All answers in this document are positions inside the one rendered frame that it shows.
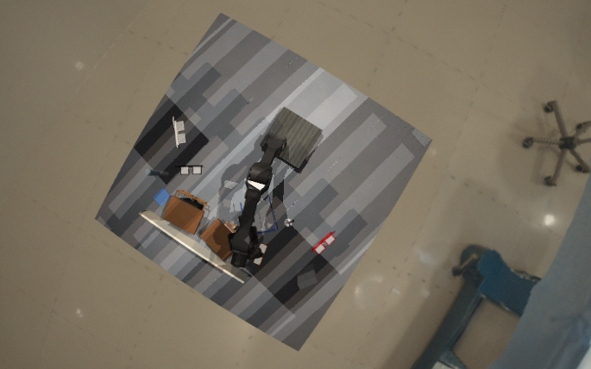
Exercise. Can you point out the red glasses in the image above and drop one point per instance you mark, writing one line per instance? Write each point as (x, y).
(319, 248)

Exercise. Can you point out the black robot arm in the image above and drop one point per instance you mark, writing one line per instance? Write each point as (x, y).
(241, 242)

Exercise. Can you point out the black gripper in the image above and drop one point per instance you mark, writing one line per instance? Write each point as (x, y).
(257, 253)

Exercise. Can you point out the grey rectangular panel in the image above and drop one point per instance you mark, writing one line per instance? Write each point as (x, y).
(203, 252)

